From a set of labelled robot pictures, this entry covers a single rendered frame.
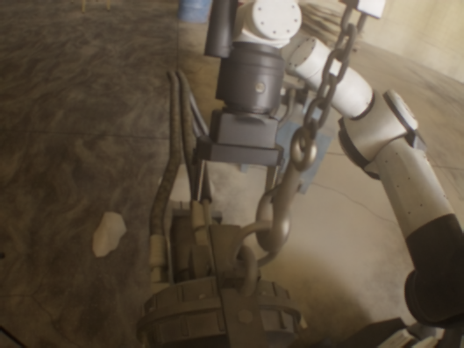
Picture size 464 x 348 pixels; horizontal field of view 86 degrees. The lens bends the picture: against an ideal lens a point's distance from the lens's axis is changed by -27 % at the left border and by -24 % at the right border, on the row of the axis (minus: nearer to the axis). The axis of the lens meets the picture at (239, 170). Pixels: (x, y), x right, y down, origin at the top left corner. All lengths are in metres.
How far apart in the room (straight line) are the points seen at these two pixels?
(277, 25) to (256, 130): 0.14
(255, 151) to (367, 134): 0.18
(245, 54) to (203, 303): 0.33
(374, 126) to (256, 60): 0.21
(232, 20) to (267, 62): 0.08
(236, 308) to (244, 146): 0.22
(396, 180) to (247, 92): 0.25
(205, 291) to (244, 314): 0.08
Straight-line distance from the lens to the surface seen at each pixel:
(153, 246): 0.72
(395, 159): 0.49
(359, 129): 0.51
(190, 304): 0.45
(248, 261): 0.39
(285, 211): 0.30
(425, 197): 0.46
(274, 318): 0.49
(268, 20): 0.39
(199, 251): 0.62
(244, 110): 0.42
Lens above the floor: 1.46
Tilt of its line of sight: 39 degrees down
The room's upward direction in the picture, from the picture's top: 18 degrees clockwise
